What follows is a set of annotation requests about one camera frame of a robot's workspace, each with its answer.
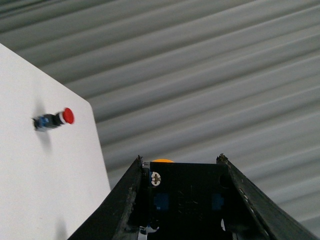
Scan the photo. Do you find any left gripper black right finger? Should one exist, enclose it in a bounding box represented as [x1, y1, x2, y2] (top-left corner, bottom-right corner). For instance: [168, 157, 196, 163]
[216, 154, 317, 240]

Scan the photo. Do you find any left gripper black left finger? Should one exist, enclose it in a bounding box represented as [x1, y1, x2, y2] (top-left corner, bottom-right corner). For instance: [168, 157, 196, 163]
[69, 156, 143, 240]

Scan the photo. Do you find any red mushroom push button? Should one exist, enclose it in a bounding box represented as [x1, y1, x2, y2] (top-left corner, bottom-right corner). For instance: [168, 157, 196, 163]
[32, 107, 75, 132]

